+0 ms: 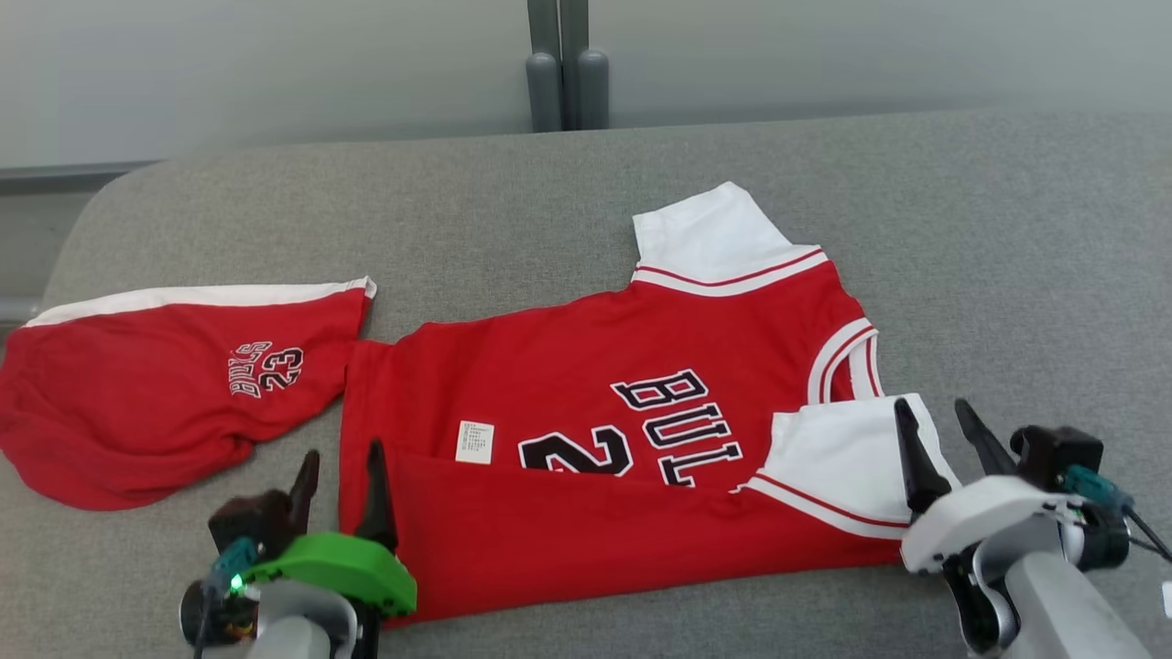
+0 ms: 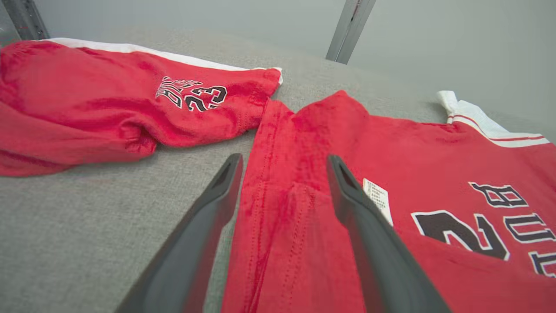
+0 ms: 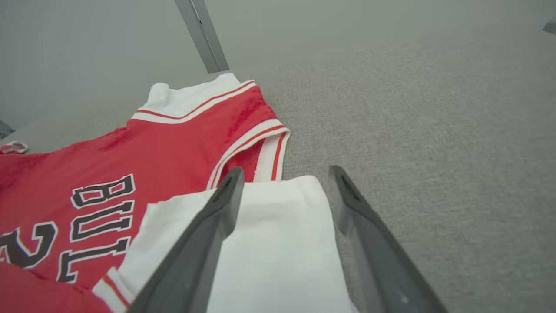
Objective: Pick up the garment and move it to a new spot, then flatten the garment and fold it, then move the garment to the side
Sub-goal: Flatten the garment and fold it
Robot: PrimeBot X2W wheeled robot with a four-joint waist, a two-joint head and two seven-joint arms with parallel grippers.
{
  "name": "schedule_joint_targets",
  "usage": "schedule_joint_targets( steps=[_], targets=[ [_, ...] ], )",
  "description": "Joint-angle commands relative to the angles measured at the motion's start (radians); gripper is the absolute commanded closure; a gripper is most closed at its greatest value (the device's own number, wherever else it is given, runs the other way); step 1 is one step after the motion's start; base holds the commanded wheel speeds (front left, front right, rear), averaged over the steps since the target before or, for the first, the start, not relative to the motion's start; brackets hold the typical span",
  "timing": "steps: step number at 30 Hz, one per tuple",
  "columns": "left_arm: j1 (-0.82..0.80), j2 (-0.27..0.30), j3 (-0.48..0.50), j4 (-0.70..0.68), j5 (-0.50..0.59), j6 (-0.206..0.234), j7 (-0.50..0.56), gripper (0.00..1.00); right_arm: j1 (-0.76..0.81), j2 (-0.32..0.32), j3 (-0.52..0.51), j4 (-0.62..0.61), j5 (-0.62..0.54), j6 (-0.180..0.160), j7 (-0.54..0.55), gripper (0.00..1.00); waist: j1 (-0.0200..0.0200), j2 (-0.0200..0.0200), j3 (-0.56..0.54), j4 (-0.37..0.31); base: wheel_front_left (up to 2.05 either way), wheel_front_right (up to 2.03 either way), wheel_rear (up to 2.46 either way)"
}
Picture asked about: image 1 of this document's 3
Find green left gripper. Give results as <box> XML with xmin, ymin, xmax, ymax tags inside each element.
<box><xmin>243</xmin><ymin>439</ymin><xmax>418</xmax><ymax>616</ymax></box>

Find grey metal frame post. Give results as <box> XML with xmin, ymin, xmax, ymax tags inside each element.
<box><xmin>525</xmin><ymin>0</ymin><xmax>562</xmax><ymax>134</ymax></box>
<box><xmin>561</xmin><ymin>0</ymin><xmax>611</xmax><ymax>131</ymax></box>

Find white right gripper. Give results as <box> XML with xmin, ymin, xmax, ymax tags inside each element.
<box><xmin>894</xmin><ymin>397</ymin><xmax>1086</xmax><ymax>575</ymax></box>

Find teal right cable connector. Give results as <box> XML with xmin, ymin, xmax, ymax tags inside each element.
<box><xmin>1062</xmin><ymin>465</ymin><xmax>1136</xmax><ymax>515</ymax></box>

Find black right camera cable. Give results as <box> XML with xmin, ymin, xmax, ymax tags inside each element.
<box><xmin>1122</xmin><ymin>508</ymin><xmax>1172</xmax><ymax>562</ymax></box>

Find black left camera cable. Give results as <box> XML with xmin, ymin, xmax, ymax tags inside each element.
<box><xmin>192</xmin><ymin>586</ymin><xmax>217</xmax><ymax>659</ymax></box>

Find black camera cable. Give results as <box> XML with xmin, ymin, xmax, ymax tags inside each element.
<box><xmin>1122</xmin><ymin>508</ymin><xmax>1172</xmax><ymax>562</ymax></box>
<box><xmin>192</xmin><ymin>586</ymin><xmax>217</xmax><ymax>659</ymax></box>

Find red and white basketball jersey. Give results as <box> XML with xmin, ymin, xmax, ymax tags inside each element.
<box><xmin>339</xmin><ymin>181</ymin><xmax>962</xmax><ymax>629</ymax></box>

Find grey horizontal wall rail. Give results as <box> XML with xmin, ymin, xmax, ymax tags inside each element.
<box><xmin>0</xmin><ymin>160</ymin><xmax>166</xmax><ymax>196</ymax></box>

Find teal cable connector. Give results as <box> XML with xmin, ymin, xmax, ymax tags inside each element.
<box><xmin>206</xmin><ymin>537</ymin><xmax>260</xmax><ymax>596</ymax></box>
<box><xmin>1062</xmin><ymin>465</ymin><xmax>1136</xmax><ymax>515</ymax></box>

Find teal left cable connector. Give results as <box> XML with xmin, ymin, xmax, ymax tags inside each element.
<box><xmin>206</xmin><ymin>537</ymin><xmax>260</xmax><ymax>596</ymax></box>

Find red shorts with white stripe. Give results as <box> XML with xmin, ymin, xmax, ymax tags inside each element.
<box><xmin>0</xmin><ymin>277</ymin><xmax>377</xmax><ymax>511</ymax></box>

